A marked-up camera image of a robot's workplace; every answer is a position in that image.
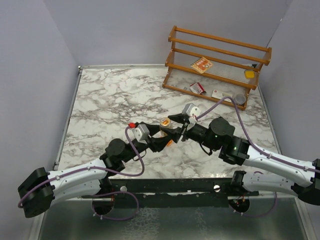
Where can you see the clear pill bottle gold lid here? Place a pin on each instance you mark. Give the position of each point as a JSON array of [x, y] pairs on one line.
[[163, 130]]

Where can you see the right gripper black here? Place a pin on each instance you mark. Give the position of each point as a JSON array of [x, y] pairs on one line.
[[175, 133]]

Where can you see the orange spiral notebook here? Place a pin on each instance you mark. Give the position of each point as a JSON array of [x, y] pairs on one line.
[[201, 65]]

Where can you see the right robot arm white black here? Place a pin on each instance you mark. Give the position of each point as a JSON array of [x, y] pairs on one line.
[[295, 177]]

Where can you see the wooden three-tier shelf rack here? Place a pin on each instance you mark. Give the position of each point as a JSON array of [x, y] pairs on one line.
[[230, 59]]

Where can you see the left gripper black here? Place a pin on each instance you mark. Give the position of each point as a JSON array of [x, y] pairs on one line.
[[155, 144]]

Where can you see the white red medicine box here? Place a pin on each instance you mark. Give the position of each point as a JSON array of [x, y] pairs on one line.
[[218, 94]]

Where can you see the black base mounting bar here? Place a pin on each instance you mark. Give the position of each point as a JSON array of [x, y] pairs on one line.
[[169, 192]]

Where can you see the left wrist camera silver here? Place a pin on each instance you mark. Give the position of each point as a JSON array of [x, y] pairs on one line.
[[140, 131]]

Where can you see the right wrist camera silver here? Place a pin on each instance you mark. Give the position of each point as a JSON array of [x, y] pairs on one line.
[[190, 110]]

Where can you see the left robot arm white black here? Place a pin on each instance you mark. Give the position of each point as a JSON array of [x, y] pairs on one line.
[[42, 188]]

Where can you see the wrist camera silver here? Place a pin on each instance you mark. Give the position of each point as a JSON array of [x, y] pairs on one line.
[[140, 131], [190, 110]]

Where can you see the red white torn packet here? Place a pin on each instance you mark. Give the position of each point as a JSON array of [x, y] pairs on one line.
[[197, 88]]

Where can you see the clear round jar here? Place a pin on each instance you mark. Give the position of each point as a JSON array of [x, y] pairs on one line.
[[240, 99]]

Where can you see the yellow small container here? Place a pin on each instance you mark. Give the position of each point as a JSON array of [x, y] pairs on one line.
[[249, 74]]

